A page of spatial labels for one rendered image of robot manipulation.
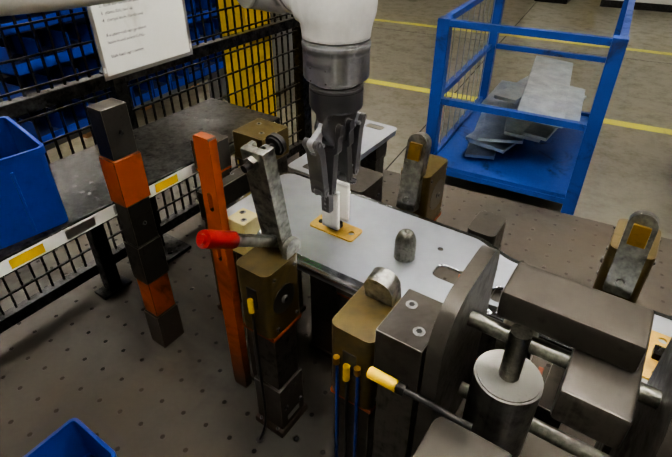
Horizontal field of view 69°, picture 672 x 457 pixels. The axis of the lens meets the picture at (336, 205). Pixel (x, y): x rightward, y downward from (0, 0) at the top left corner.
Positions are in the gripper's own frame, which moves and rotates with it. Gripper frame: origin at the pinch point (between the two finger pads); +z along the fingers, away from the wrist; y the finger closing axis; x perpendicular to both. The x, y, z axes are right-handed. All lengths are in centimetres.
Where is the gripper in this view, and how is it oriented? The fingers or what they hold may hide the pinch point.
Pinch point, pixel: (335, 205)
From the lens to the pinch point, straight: 78.1
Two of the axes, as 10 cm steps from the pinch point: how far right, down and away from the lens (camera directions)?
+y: -5.7, 4.5, -6.9
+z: 0.0, 8.4, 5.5
